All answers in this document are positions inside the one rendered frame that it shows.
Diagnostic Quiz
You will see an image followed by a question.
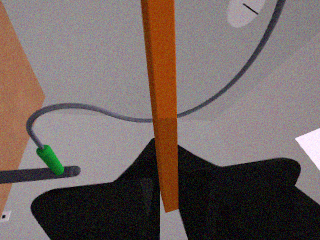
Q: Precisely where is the orange handle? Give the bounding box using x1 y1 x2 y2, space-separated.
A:
141 0 179 213

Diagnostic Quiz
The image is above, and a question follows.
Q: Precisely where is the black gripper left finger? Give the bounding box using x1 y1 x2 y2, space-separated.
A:
30 138 160 240

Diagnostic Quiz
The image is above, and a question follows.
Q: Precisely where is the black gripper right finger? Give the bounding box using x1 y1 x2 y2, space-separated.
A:
178 145 301 240

